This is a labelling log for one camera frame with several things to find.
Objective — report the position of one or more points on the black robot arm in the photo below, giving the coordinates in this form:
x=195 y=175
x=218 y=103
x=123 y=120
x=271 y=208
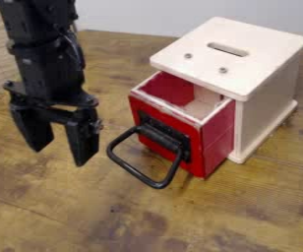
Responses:
x=34 y=20

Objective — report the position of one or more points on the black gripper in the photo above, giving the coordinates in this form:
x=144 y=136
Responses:
x=51 y=92

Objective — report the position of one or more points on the red wooden drawer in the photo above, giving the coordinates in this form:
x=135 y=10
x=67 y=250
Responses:
x=194 y=111

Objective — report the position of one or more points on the black metal drawer handle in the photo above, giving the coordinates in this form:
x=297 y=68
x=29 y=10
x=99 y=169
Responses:
x=149 y=163

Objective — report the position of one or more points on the white wooden drawer cabinet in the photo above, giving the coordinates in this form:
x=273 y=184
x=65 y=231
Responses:
x=248 y=63

